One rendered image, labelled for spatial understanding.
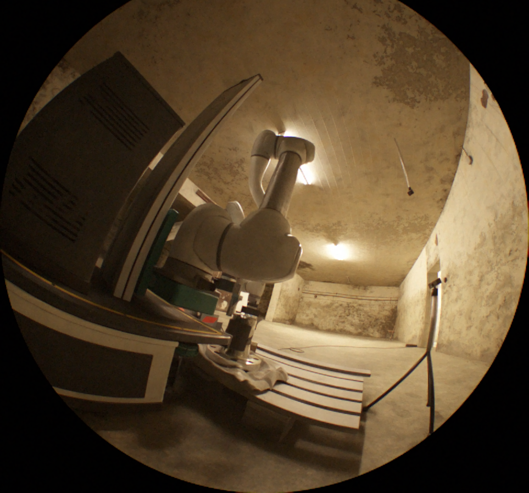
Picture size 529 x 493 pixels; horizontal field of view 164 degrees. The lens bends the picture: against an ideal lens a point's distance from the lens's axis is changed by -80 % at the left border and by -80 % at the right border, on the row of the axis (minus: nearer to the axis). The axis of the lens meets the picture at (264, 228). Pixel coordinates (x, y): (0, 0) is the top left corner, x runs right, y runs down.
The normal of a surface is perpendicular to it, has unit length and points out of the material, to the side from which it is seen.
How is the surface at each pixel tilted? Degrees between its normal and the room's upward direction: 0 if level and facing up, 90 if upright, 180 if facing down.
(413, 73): 180
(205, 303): 90
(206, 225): 85
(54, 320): 90
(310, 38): 180
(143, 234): 90
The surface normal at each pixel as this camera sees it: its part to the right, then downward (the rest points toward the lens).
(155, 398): 0.84, 0.00
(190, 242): 0.10, -0.36
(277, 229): 0.24, -0.62
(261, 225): -0.01, -0.63
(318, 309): -0.49, -0.49
